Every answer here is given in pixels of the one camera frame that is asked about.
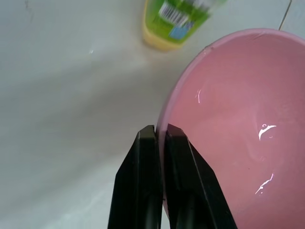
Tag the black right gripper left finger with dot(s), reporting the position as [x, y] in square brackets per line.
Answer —
[137, 181]

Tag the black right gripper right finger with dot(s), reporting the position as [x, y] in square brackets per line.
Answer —
[190, 190]

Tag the pink plastic bowl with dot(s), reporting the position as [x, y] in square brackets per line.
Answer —
[233, 114]

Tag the yellow bottle with green label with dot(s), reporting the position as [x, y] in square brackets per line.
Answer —
[172, 22]

